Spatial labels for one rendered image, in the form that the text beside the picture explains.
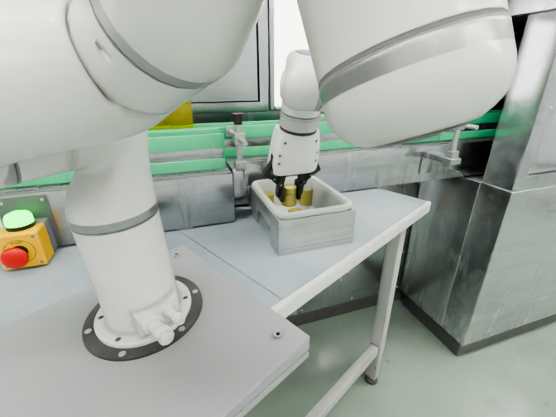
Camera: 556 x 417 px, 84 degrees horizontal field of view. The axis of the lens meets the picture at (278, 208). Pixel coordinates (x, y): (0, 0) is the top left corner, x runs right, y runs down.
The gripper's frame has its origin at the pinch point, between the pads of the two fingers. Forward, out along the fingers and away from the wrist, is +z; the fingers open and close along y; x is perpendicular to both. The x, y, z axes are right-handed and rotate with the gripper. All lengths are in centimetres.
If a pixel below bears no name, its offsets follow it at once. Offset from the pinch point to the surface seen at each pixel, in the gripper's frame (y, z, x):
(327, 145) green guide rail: -19.1, -0.9, -18.1
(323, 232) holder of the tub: -2.9, 2.3, 12.6
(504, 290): -87, 48, 16
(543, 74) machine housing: -74, -24, -5
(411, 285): -76, 72, -10
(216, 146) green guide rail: 14.2, -6.7, -10.9
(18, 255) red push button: 52, 4, 3
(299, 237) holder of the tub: 2.4, 2.8, 12.5
